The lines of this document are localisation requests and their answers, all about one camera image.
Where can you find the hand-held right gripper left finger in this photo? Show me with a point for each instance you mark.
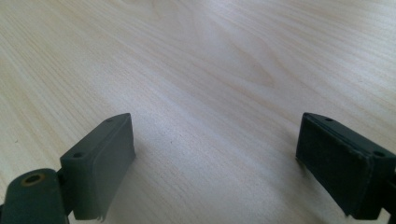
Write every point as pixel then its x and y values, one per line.
pixel 96 165

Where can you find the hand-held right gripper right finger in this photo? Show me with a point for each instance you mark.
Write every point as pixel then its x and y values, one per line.
pixel 339 161

